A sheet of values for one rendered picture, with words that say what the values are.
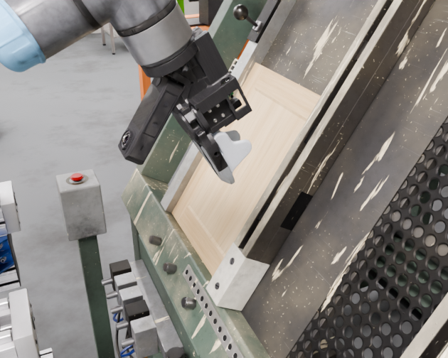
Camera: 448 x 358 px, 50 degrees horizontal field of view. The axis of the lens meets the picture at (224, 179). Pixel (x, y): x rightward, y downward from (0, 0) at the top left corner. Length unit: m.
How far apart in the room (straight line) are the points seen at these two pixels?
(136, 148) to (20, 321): 0.49
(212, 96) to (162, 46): 0.09
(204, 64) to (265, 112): 0.63
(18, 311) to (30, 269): 1.80
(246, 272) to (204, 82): 0.53
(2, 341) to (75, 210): 0.65
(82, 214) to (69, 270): 1.20
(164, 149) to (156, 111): 1.00
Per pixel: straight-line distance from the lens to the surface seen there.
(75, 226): 1.56
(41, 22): 0.53
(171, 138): 1.57
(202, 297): 1.12
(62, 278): 2.68
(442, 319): 0.72
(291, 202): 0.98
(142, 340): 1.25
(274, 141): 1.13
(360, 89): 0.97
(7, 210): 1.37
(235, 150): 0.64
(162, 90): 0.58
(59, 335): 2.38
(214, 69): 0.59
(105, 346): 1.95
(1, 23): 0.55
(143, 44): 0.54
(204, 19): 4.43
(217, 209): 1.22
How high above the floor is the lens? 1.64
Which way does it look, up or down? 28 degrees down
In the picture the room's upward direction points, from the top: straight up
